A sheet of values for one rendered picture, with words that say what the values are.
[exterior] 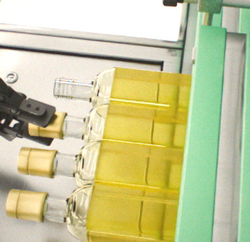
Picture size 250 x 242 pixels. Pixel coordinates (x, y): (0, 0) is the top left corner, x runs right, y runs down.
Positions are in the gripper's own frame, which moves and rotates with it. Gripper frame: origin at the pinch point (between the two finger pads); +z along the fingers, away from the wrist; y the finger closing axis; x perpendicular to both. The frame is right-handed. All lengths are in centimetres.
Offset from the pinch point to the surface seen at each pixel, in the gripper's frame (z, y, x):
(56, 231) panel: 5.1, -12.3, -8.1
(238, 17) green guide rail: 18.9, 3.7, 23.5
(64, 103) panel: -3.1, -12.8, 11.8
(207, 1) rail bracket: 16.7, 15.6, 13.3
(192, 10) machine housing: 8.0, -16.6, 41.2
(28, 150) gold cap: 1.5, 2.0, -5.2
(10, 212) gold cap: 2.9, 1.0, -13.0
